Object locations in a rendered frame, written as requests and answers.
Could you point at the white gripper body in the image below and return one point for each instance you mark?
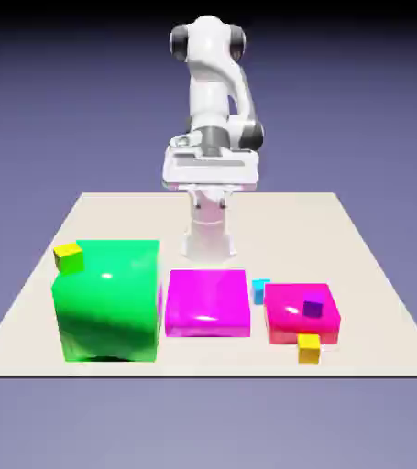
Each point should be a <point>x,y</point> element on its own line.
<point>211,172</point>

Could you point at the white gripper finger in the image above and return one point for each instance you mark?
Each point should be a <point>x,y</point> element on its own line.
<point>197,199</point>
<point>222,199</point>

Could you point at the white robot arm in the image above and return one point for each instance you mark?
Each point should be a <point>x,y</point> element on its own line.
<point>208,55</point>

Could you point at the small cyan cube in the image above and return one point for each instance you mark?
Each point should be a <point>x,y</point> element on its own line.
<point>258,291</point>

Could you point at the small purple cube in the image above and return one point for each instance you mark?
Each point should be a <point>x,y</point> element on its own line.
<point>313,306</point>

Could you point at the small yellow cube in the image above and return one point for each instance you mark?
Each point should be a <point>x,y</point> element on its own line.
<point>309,349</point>
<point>69,258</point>

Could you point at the large magenta box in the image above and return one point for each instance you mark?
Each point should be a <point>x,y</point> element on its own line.
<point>208,302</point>

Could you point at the large green box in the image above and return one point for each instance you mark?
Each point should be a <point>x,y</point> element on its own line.
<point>109,300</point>

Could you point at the large pink box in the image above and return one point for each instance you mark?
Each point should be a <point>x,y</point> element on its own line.
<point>288,322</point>

